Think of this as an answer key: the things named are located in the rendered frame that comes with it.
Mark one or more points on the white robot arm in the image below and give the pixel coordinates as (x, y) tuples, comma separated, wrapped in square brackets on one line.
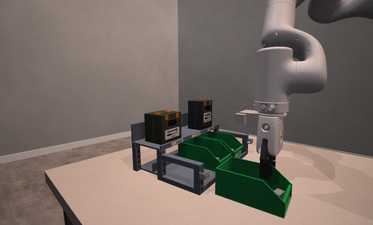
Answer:
[(277, 75)]

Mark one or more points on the green bin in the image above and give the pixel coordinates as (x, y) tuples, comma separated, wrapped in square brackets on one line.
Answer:
[(228, 140), (238, 180), (204, 150)]

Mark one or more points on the grey metal shelf rack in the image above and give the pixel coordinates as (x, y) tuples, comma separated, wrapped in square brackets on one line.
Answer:
[(181, 172)]

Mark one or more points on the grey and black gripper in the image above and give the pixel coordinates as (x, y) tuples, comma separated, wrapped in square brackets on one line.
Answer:
[(269, 142)]

